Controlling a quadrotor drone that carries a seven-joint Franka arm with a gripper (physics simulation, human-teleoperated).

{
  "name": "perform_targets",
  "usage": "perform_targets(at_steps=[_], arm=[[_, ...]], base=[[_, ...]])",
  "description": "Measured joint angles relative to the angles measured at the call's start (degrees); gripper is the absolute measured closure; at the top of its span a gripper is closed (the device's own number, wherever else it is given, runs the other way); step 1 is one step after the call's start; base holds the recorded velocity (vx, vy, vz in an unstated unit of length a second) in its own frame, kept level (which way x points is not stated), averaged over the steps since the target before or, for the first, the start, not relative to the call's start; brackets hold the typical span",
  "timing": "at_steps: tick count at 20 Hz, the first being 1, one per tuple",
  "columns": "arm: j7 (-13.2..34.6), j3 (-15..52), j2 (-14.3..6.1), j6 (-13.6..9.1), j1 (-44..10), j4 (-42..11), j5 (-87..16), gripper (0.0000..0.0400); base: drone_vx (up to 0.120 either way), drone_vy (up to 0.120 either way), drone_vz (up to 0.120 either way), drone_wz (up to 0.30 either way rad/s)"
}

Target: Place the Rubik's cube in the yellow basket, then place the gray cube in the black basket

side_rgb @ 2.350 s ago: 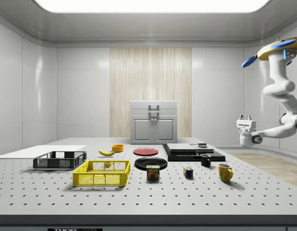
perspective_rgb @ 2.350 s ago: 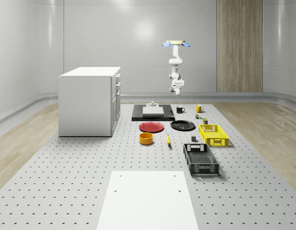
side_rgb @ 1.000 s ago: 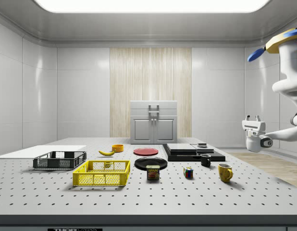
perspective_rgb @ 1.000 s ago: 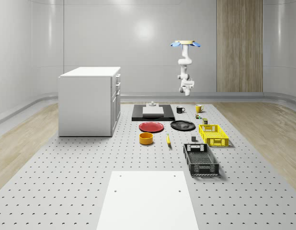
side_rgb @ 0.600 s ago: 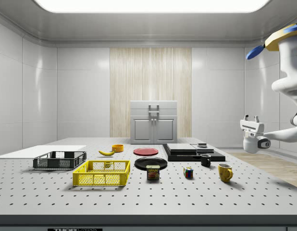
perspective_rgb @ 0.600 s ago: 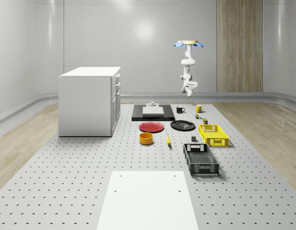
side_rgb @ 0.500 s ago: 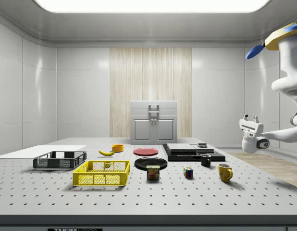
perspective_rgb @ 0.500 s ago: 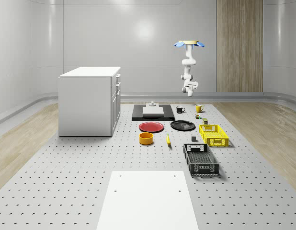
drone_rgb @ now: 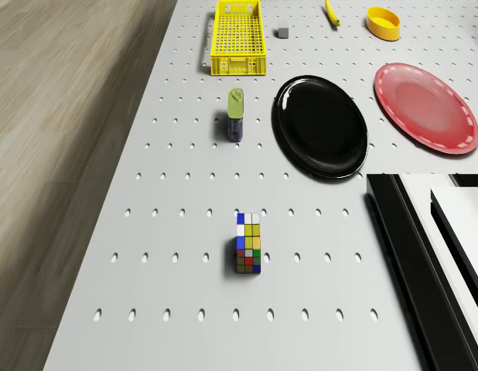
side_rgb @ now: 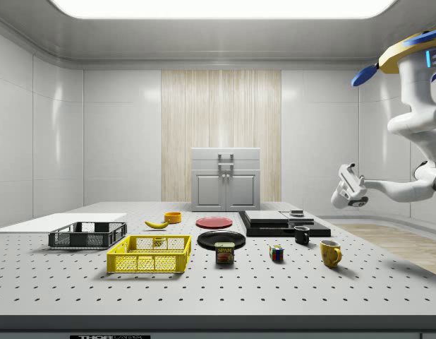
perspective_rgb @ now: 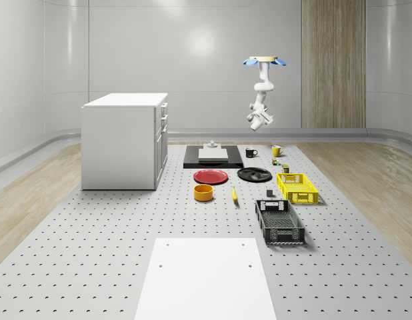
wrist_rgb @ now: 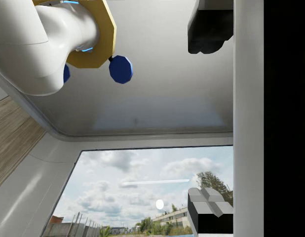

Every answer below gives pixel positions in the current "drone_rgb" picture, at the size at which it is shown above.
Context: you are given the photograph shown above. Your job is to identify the puzzle cube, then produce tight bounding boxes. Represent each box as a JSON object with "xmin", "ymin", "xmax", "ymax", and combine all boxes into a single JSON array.
[{"xmin": 235, "ymin": 212, "xmax": 262, "ymax": 275}]

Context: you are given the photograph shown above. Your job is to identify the flat-sided can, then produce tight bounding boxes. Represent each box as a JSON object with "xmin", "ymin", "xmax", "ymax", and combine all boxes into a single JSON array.
[{"xmin": 227, "ymin": 87, "xmax": 245, "ymax": 143}]

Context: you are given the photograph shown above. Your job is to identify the black plate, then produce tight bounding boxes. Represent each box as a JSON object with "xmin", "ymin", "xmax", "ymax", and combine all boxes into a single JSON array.
[{"xmin": 271, "ymin": 74, "xmax": 370, "ymax": 179}]

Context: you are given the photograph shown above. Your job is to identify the yellow basket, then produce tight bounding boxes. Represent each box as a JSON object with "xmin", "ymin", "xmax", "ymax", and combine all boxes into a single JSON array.
[{"xmin": 210, "ymin": 0, "xmax": 268, "ymax": 77}]

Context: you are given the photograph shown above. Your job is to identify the black stove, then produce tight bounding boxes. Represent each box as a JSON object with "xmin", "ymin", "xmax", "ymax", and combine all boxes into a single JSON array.
[{"xmin": 365, "ymin": 173, "xmax": 478, "ymax": 371}]

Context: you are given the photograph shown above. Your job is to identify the banana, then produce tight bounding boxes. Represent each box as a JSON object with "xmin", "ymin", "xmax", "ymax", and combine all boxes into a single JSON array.
[{"xmin": 325, "ymin": 0, "xmax": 341, "ymax": 28}]

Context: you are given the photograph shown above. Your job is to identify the red plate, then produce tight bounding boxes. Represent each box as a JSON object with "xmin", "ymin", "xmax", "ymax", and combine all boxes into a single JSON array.
[{"xmin": 374, "ymin": 62, "xmax": 478, "ymax": 155}]

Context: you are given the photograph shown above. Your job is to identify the yellow bowl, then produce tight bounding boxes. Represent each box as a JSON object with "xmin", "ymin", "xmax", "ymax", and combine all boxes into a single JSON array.
[{"xmin": 365, "ymin": 6, "xmax": 401, "ymax": 42}]

